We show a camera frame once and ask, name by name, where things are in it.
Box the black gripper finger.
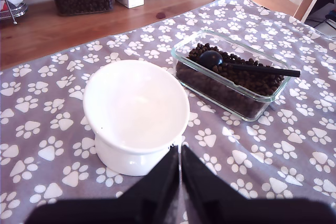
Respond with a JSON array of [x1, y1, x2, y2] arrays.
[[181, 144, 253, 217], [115, 145, 181, 219]]

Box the black plastic measuring spoon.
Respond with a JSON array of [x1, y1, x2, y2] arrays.
[[198, 50, 301, 79]]

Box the white paw print cat bowl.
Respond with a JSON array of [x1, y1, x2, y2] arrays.
[[82, 59, 191, 177]]

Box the rectangular glass food container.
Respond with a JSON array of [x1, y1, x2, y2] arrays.
[[170, 29, 293, 123]]

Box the grey paw print table mat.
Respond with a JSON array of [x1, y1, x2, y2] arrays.
[[0, 0, 336, 224]]

